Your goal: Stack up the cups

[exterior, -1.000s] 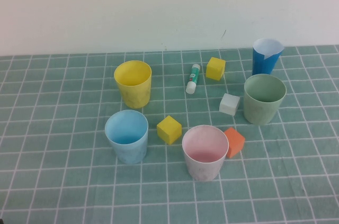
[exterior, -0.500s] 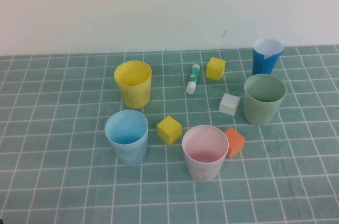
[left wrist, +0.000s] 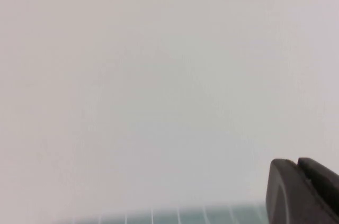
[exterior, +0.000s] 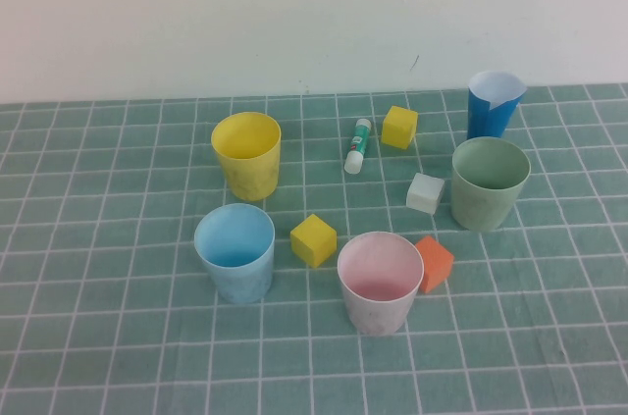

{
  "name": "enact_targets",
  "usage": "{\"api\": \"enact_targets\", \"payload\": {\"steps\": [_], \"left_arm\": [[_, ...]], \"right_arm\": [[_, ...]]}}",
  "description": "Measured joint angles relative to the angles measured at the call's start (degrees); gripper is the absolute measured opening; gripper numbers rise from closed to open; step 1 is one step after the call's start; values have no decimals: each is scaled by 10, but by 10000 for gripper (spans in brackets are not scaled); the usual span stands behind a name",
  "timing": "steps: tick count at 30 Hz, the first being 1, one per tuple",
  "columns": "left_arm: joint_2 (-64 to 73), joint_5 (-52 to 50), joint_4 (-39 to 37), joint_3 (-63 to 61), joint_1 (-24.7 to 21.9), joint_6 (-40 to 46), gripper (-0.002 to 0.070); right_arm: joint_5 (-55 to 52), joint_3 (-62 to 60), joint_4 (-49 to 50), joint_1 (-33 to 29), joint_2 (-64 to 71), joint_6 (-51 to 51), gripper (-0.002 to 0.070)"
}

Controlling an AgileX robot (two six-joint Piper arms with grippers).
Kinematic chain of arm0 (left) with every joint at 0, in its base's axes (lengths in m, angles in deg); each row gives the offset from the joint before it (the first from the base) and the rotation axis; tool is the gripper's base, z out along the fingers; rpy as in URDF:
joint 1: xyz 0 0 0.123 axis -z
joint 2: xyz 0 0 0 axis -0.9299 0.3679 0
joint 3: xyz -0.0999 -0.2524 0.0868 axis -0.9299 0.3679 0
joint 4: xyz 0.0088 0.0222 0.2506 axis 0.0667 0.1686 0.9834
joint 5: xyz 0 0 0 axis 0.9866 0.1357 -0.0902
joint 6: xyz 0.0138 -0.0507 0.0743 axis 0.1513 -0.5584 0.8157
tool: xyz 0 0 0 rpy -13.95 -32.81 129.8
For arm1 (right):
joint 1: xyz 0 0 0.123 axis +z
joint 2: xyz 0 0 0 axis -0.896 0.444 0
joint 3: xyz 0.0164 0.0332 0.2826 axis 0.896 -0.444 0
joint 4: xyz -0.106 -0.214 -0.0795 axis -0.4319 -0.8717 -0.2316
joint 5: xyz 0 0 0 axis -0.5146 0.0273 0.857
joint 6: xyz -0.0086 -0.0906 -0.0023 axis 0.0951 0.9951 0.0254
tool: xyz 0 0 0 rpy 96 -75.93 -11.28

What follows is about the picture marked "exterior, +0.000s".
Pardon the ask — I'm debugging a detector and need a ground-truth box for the light blue plastic cup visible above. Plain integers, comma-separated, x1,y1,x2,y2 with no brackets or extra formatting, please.
193,203,276,306

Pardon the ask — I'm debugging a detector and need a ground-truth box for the white foam cube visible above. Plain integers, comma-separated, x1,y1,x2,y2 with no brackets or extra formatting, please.
405,172,446,215

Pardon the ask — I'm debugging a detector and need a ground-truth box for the white green glue stick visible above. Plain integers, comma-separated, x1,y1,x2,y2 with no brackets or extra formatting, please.
343,118,373,176

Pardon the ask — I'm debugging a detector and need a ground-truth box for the green grid tablecloth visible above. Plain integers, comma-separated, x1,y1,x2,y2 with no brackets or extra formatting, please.
0,82,628,415

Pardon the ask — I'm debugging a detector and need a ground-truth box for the pink plastic cup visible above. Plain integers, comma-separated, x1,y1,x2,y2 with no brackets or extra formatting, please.
337,231,425,337

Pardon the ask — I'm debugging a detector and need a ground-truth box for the blue paper cone cup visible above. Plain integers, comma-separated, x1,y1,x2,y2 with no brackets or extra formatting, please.
466,71,528,141

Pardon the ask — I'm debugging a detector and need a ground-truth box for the green plastic cup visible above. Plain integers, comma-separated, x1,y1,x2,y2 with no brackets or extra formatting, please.
450,136,532,233

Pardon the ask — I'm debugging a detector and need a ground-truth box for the yellow plastic cup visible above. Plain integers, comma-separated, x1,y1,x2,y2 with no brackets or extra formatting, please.
210,111,283,202

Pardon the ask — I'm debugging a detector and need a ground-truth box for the yellow foam cube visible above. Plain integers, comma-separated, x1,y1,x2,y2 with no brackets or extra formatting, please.
380,105,420,149
289,213,339,269

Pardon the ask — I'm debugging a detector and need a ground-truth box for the orange foam cube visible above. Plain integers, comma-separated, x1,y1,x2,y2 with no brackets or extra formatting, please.
414,234,455,294

